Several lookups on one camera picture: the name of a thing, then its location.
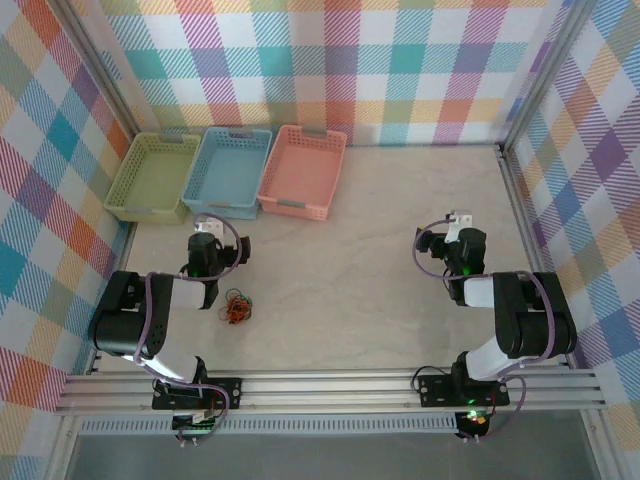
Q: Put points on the aluminium mounting rail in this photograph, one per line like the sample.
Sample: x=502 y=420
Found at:
x=325 y=390

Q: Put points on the pink plastic basket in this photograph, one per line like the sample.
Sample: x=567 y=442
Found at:
x=302 y=172

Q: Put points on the left aluminium frame post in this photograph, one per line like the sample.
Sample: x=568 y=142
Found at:
x=95 y=65

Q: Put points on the right aluminium frame post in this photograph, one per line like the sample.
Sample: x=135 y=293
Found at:
x=545 y=75

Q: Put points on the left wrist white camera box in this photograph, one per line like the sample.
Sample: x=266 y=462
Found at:
x=210 y=226

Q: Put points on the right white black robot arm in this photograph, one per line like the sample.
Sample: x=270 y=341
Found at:
x=535 y=320

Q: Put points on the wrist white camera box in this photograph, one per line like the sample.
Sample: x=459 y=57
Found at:
x=210 y=226
x=459 y=225

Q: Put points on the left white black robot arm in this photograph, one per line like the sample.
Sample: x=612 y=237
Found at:
x=125 y=320

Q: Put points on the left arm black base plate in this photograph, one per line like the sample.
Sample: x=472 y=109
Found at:
x=225 y=392

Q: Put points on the left aluminium side rail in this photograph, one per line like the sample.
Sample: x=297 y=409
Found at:
x=112 y=300

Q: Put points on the blue plastic basket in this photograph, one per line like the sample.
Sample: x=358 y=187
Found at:
x=227 y=172

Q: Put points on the right aluminium side rail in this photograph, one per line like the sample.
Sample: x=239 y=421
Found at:
x=530 y=250

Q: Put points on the aluminium frame post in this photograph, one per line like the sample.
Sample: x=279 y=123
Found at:
x=545 y=75
x=95 y=65

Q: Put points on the aluminium side rail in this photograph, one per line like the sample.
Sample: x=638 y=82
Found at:
x=112 y=300
x=530 y=250

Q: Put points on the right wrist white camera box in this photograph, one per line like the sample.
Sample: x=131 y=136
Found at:
x=459 y=225

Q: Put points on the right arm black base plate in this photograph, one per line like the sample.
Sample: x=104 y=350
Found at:
x=435 y=390

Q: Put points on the green plastic basket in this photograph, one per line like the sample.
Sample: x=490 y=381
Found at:
x=150 y=177

